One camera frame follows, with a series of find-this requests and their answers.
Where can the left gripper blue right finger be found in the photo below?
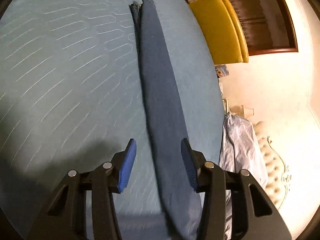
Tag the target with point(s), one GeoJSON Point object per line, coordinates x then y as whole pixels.
{"type": "Point", "coordinates": [254, 216]}

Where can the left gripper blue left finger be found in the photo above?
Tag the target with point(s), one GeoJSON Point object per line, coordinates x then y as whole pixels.
{"type": "Point", "coordinates": [63, 216]}

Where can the dark blue denim jeans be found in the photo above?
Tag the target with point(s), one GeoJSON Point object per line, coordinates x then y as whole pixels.
{"type": "Point", "coordinates": [165, 123]}

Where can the cream tufted headboard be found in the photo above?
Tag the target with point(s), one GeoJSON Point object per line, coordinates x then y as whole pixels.
{"type": "Point", "coordinates": [279, 177]}

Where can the grey star-patterned duvet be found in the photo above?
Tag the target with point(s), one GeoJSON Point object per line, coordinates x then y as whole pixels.
{"type": "Point", "coordinates": [240, 149]}

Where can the light blue quilted bedspread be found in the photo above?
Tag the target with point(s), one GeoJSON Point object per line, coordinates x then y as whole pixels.
{"type": "Point", "coordinates": [71, 98]}

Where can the small blue picture card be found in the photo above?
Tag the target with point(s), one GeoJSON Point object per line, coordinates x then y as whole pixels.
{"type": "Point", "coordinates": [221, 70]}

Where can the yellow padded chair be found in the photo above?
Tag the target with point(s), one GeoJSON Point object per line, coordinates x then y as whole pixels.
{"type": "Point", "coordinates": [222, 31]}

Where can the dark wooden door frame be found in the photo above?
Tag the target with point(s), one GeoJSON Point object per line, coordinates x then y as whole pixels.
{"type": "Point", "coordinates": [267, 26]}

